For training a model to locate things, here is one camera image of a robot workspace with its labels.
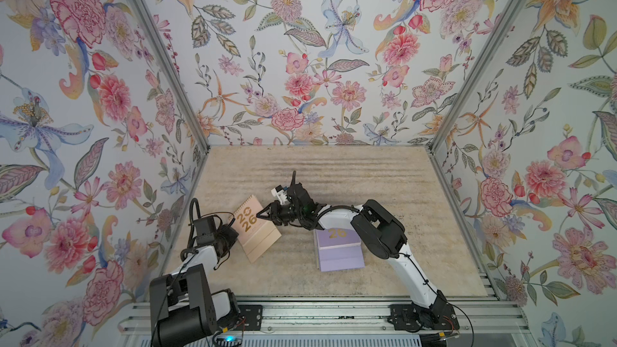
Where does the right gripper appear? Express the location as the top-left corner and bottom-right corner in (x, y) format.
(255, 202), (305, 227)

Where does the peach desk calendar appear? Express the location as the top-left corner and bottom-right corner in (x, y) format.
(232, 195), (281, 263)

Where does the purple calendar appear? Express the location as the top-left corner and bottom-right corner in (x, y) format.
(313, 228), (366, 272)

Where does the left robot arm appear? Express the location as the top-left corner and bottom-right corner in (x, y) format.
(149, 214), (245, 346)

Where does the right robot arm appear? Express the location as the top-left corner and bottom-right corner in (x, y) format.
(256, 182), (460, 333)

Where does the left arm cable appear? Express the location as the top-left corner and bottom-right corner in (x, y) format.
(186, 197), (203, 252)

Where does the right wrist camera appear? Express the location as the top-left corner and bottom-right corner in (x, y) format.
(271, 186), (289, 206)

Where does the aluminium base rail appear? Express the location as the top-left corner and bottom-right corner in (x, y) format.
(117, 298), (531, 336)

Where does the left corner aluminium post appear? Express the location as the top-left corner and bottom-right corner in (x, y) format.
(129, 0), (210, 154)

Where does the corner aluminium post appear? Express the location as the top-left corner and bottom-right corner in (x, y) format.
(427, 0), (525, 155)
(129, 0), (210, 154)

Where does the right corner aluminium post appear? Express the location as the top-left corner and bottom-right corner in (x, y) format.
(427, 0), (525, 155)

